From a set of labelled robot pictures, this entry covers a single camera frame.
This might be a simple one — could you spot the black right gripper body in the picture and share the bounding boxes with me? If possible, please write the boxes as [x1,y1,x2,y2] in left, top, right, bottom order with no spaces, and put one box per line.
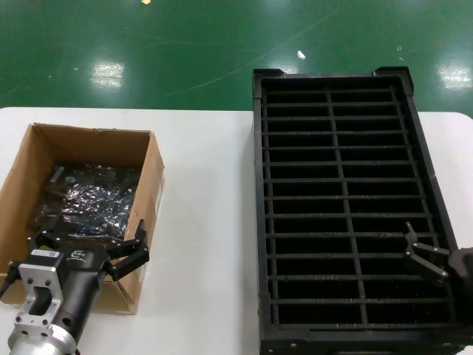
[445,246,473,322]

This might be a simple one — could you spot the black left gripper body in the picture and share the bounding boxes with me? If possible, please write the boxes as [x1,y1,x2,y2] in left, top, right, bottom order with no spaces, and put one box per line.
[54,239,112,337]

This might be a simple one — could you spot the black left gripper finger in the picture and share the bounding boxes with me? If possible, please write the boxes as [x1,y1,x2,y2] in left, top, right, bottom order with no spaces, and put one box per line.
[106,218,152,283]
[26,220,67,257]

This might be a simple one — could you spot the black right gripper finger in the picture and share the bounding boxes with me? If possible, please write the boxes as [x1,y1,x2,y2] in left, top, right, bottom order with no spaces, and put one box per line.
[401,221,451,288]

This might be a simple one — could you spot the translucent grey antistatic bag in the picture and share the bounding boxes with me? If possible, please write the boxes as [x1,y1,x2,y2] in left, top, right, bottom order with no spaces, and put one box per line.
[31,161,143,241]

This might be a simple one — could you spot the brown cardboard box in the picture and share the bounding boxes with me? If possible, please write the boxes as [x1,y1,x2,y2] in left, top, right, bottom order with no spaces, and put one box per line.
[0,123,166,316]

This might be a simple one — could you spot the black slotted container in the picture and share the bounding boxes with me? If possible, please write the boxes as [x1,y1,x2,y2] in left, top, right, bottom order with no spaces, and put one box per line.
[252,66,473,355]

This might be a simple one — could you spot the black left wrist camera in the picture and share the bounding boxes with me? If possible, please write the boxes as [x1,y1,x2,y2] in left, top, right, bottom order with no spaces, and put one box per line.
[28,249,62,266]

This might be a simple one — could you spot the silver left camera bracket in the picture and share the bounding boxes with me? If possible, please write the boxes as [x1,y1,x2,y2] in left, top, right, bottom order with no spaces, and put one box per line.
[13,263,62,337]

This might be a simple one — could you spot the black left camera cable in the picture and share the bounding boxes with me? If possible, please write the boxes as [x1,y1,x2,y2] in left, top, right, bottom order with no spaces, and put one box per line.
[0,260,21,297]

